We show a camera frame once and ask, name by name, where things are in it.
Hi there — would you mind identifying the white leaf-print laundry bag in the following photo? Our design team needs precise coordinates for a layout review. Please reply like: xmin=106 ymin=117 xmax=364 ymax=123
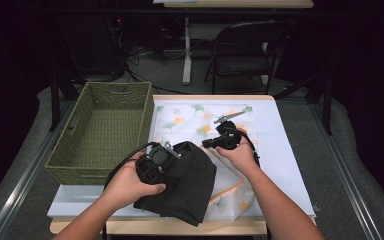
xmin=148 ymin=103 xmax=259 ymax=223

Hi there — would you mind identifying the white desk leg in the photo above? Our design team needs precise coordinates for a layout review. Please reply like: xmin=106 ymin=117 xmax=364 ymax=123
xmin=182 ymin=17 xmax=193 ymax=86

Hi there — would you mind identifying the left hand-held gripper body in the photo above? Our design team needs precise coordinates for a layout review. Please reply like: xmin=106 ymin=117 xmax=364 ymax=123
xmin=135 ymin=141 xmax=181 ymax=184

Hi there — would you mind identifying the black folding chair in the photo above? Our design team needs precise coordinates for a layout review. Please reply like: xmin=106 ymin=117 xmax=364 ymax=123
xmin=203 ymin=20 xmax=289 ymax=95

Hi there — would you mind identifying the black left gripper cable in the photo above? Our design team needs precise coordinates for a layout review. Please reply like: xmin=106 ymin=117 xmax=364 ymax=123
xmin=104 ymin=142 xmax=156 ymax=188

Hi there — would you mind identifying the green woven basket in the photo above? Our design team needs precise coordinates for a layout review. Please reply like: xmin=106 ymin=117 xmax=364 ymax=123
xmin=44 ymin=81 xmax=155 ymax=186

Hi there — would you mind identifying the person's left hand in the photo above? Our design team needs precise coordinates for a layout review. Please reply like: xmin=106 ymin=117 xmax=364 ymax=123
xmin=104 ymin=151 xmax=168 ymax=211

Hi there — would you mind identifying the bundle of floor cables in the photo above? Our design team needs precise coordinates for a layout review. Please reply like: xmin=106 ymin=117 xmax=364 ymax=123
xmin=123 ymin=46 xmax=188 ymax=96

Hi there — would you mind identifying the person's right hand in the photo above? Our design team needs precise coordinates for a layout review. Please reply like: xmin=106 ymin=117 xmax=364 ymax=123
xmin=214 ymin=137 xmax=260 ymax=178

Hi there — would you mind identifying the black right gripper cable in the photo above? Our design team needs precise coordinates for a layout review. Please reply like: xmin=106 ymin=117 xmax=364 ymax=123
xmin=238 ymin=129 xmax=262 ymax=168

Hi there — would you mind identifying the metal floor rail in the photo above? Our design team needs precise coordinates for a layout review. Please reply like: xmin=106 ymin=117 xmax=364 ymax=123
xmin=308 ymin=103 xmax=384 ymax=240
xmin=0 ymin=101 xmax=76 ymax=240

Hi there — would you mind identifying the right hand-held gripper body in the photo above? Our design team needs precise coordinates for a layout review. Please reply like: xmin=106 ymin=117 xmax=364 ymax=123
xmin=213 ymin=111 xmax=248 ymax=151

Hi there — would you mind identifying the white board table top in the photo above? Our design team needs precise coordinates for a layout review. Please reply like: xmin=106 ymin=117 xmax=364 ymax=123
xmin=46 ymin=99 xmax=316 ymax=219

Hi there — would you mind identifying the angled black metal stand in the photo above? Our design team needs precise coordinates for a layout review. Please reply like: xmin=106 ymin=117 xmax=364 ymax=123
xmin=273 ymin=71 xmax=334 ymax=136

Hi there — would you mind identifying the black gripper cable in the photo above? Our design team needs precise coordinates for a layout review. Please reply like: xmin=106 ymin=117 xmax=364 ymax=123
xmin=104 ymin=142 xmax=156 ymax=188
xmin=238 ymin=129 xmax=262 ymax=168

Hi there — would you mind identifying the dark cloth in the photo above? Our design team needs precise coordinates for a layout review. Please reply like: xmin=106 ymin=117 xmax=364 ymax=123
xmin=133 ymin=140 xmax=218 ymax=228

